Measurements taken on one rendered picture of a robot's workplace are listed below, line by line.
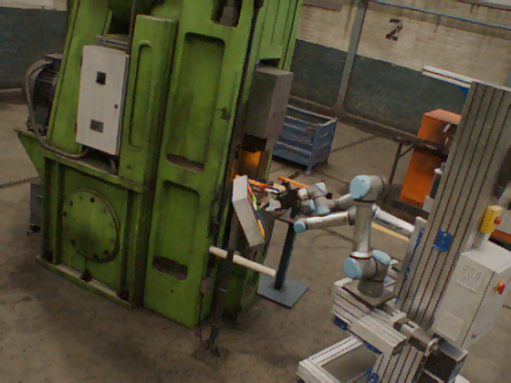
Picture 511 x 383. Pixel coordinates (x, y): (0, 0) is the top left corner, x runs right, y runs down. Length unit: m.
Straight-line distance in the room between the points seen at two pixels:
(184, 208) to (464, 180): 1.70
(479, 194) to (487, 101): 0.44
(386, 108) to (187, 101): 8.09
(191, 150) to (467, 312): 1.82
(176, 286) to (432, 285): 1.67
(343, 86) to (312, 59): 0.96
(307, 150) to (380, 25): 4.60
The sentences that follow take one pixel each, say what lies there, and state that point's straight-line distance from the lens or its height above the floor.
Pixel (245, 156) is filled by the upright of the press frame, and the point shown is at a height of 1.08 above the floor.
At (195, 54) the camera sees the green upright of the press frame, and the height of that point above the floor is 1.80.
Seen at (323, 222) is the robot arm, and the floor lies 0.95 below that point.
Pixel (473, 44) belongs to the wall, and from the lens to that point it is 10.45.
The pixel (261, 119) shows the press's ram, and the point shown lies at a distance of 3.13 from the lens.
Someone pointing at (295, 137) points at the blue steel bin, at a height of 0.44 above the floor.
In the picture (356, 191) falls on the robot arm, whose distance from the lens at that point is 2.57.
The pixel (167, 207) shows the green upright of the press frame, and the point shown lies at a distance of 3.35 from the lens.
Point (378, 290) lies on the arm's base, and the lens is 2.80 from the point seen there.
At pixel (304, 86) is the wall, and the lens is 11.64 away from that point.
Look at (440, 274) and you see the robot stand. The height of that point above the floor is 1.04.
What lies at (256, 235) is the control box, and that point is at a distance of 2.73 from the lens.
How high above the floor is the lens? 2.19
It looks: 22 degrees down
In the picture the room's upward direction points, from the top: 11 degrees clockwise
